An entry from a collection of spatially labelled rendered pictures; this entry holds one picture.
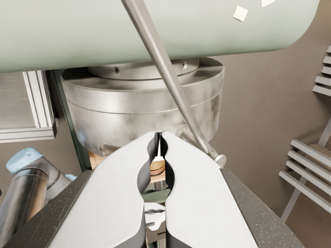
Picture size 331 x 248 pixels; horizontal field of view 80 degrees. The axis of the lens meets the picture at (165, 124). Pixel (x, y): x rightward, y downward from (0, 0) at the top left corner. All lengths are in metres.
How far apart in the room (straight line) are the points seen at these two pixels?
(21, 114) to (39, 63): 1.22
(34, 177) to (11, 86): 0.93
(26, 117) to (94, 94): 1.19
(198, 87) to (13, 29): 0.22
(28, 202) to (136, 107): 0.32
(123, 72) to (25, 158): 0.37
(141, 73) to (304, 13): 0.23
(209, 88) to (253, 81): 1.70
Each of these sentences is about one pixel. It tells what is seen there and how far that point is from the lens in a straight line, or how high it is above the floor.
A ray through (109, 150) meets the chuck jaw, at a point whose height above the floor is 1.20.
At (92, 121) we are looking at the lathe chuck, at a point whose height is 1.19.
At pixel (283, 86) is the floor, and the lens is 2.28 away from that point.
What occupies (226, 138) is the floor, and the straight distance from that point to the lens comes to 2.14.
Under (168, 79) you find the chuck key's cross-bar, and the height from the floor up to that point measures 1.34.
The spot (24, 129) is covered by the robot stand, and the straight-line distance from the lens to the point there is 1.50.
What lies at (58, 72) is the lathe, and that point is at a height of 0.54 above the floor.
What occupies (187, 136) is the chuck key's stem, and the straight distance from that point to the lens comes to 0.31.
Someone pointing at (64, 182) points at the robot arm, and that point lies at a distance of 0.66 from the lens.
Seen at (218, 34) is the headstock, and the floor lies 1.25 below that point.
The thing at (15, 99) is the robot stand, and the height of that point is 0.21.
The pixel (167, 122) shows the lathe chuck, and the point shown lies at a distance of 0.30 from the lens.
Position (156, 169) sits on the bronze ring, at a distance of 0.51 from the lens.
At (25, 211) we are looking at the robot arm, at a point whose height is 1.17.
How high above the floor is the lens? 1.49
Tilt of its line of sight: 58 degrees down
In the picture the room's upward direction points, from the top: 148 degrees clockwise
